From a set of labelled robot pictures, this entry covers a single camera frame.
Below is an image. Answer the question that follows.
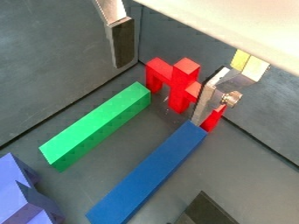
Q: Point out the purple cross-shaped block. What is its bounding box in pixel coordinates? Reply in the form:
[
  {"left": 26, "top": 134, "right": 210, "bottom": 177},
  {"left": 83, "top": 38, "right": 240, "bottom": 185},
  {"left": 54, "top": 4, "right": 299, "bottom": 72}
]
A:
[{"left": 0, "top": 153, "right": 63, "bottom": 224}]

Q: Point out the green rectangular block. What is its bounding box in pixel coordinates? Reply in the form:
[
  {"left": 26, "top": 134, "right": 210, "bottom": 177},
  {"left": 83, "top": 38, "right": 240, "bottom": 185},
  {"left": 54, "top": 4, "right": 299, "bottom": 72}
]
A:
[{"left": 39, "top": 82, "right": 150, "bottom": 172}]

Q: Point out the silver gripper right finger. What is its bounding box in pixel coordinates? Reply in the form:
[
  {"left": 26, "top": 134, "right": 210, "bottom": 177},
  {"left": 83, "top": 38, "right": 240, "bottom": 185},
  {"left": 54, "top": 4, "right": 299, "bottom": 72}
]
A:
[{"left": 190, "top": 50, "right": 269, "bottom": 125}]

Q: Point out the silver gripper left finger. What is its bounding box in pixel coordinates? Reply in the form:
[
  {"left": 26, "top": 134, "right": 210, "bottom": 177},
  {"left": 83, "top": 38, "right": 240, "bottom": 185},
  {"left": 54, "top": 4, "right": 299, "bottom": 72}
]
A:
[{"left": 91, "top": 0, "right": 134, "bottom": 68}]

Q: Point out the black angle bracket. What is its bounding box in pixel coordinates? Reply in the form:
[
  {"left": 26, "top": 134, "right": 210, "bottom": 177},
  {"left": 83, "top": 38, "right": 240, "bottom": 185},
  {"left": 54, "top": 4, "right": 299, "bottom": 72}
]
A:
[{"left": 166, "top": 191, "right": 238, "bottom": 224}]

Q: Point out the blue rectangular block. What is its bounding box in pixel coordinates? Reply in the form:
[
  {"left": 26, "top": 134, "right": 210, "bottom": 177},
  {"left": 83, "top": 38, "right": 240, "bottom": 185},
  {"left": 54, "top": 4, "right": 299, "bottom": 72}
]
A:
[{"left": 85, "top": 121, "right": 208, "bottom": 224}]

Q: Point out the red cross-shaped block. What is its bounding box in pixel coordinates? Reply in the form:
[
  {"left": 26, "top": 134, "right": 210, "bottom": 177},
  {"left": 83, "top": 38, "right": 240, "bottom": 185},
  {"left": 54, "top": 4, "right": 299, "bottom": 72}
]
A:
[{"left": 144, "top": 57, "right": 228, "bottom": 133}]

